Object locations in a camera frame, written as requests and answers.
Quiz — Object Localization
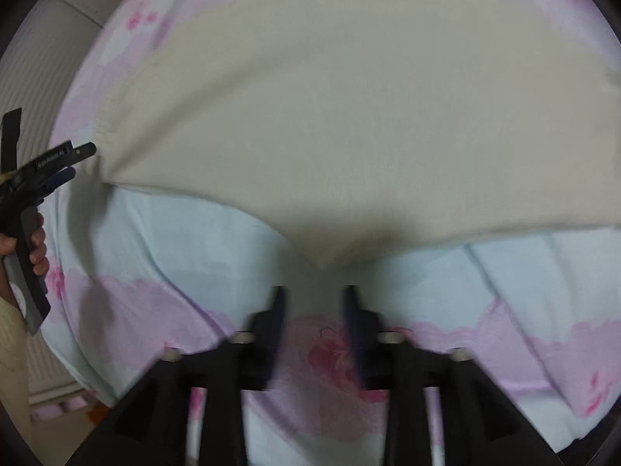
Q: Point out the cream beige pants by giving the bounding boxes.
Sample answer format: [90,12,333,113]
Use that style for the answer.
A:
[90,0,620,259]

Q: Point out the cream sweater left forearm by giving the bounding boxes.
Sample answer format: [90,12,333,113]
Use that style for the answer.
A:
[1,270,31,436]

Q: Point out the person's left hand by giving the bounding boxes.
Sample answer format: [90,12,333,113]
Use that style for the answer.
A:
[0,214,49,276]

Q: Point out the white louvered wardrobe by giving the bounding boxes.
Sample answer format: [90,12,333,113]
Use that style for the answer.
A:
[1,0,121,403]

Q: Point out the pink floral bed duvet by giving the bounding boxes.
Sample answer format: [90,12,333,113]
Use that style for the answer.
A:
[38,0,621,466]

